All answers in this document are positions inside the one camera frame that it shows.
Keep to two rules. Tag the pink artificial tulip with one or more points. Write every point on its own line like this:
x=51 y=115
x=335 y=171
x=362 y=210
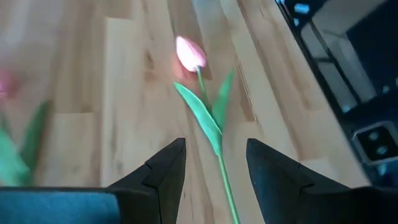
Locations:
x=190 y=53
x=12 y=161

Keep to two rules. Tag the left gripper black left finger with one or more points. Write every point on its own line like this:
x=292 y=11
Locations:
x=161 y=186

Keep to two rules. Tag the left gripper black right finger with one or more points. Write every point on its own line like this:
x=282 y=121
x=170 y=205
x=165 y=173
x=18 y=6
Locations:
x=280 y=193

